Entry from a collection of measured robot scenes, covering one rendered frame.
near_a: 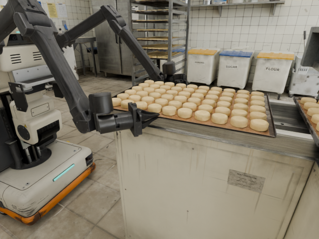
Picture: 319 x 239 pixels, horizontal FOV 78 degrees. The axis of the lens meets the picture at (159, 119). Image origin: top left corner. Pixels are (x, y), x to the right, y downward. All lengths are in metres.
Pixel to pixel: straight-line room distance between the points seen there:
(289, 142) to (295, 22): 3.98
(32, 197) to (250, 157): 1.25
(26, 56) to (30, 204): 0.86
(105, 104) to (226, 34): 4.20
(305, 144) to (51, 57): 0.80
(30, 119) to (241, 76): 3.46
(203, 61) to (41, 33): 3.58
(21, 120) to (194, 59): 3.39
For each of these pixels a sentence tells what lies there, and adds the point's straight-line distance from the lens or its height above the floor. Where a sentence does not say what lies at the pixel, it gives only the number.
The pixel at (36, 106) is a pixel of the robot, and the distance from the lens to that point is 1.41.
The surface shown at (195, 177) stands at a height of 0.67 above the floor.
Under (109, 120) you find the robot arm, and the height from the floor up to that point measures 0.92.
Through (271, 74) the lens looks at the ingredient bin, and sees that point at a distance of 3.99.
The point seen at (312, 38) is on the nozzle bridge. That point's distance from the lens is 1.09.
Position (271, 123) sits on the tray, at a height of 0.90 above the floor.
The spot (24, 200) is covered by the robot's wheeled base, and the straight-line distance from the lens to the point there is 1.49.
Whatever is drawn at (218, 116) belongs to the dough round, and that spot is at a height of 0.92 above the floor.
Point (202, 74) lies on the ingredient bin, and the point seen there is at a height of 0.30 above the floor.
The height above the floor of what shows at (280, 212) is 0.62.
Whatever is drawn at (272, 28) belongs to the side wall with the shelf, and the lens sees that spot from 4.57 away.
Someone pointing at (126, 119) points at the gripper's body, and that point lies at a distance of 0.63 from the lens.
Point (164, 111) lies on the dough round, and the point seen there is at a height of 0.92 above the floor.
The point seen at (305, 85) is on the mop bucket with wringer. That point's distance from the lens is 4.30.
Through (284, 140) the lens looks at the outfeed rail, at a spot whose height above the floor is 0.88.
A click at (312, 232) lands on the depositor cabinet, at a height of 0.71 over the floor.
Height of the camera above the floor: 1.18
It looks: 25 degrees down
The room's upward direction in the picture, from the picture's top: straight up
